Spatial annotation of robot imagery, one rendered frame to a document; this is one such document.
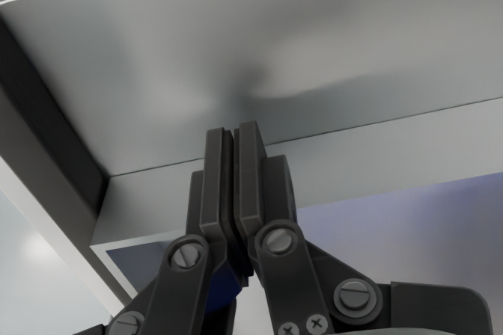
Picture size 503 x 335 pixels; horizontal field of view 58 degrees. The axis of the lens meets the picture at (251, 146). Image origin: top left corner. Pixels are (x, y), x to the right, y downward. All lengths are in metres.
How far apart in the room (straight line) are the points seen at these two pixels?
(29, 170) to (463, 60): 0.16
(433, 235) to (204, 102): 0.13
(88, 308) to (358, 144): 2.03
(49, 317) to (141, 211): 2.11
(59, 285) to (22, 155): 1.87
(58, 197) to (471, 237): 0.19
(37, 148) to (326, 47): 0.10
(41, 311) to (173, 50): 2.12
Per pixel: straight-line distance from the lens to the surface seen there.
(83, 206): 0.18
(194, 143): 0.18
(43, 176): 0.18
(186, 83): 0.16
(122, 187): 0.19
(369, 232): 0.22
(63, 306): 2.18
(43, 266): 1.95
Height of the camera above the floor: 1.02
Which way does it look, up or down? 49 degrees down
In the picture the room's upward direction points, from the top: 178 degrees clockwise
